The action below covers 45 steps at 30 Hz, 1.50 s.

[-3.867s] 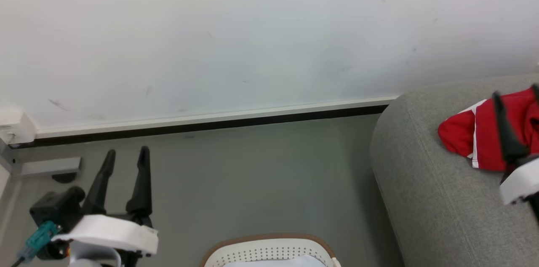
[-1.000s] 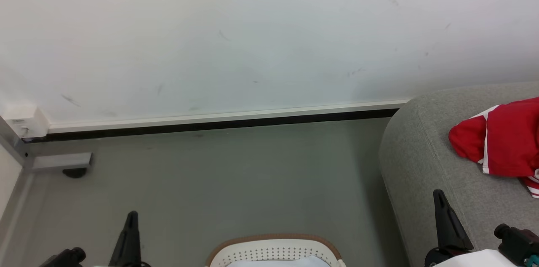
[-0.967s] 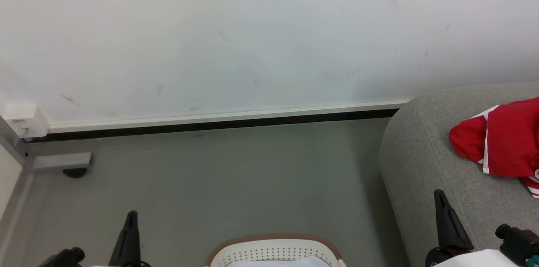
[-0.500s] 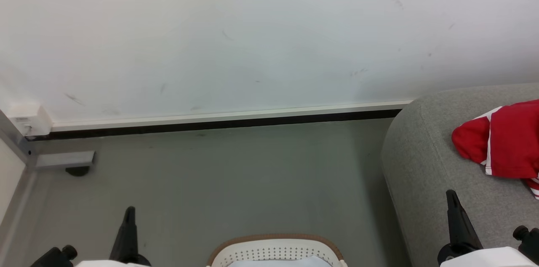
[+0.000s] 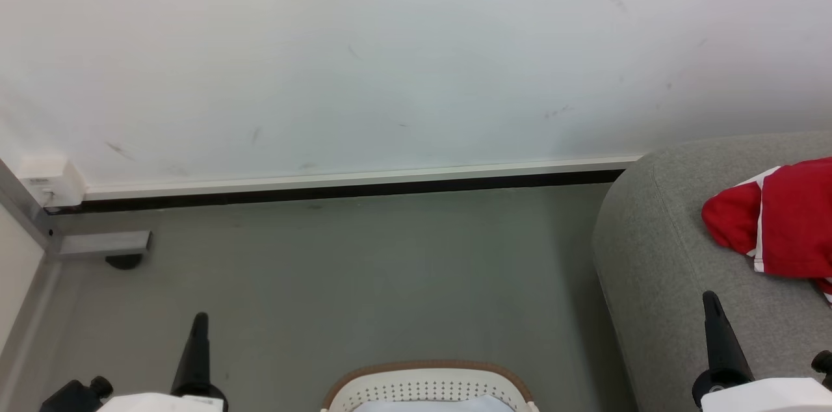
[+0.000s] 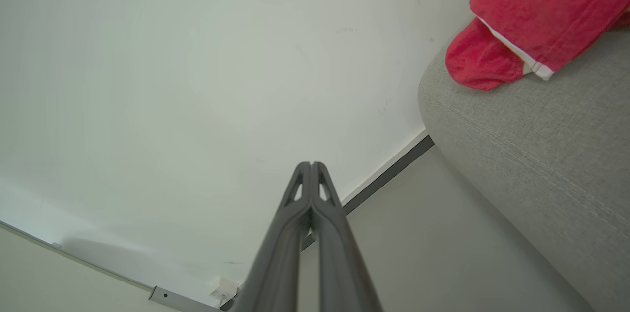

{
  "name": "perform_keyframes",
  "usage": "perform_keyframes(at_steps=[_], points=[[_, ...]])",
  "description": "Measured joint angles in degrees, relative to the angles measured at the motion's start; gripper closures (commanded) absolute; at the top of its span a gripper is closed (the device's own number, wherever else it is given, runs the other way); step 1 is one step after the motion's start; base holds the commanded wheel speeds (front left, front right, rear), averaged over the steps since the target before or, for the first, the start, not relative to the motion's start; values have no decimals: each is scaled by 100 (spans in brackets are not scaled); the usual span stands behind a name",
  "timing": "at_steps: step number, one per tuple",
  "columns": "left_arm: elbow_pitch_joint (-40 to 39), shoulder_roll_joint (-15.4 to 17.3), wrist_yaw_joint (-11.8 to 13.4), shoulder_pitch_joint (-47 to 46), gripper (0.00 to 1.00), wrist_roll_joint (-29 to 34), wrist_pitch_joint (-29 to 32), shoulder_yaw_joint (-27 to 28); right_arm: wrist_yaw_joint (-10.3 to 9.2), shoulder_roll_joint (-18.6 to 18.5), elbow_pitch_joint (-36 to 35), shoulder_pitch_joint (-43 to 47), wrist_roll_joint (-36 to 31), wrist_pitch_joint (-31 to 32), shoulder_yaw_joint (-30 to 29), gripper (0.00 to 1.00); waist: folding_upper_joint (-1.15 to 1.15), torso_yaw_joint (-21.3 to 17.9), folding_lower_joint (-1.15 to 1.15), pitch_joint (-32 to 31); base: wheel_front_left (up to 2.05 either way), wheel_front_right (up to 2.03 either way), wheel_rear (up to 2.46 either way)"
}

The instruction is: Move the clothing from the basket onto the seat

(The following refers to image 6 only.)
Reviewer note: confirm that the dark baseboard strip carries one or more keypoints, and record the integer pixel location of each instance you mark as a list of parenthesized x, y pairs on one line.
[(384, 174)]

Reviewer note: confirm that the grey fabric sofa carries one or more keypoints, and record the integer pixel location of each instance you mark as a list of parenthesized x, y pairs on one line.
[(541, 154)]

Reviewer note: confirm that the white paper tag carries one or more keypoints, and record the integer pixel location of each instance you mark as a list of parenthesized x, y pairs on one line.
[(225, 290)]

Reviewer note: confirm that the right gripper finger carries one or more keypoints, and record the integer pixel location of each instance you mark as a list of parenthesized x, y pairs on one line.
[(339, 253)]

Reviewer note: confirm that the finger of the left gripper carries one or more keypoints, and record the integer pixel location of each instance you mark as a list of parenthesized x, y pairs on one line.
[(278, 253)]

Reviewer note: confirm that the grey metal floor strip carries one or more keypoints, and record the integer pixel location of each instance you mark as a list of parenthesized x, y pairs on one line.
[(182, 299)]

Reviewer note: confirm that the red and white garment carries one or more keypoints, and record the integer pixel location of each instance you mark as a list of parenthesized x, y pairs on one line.
[(536, 12)]

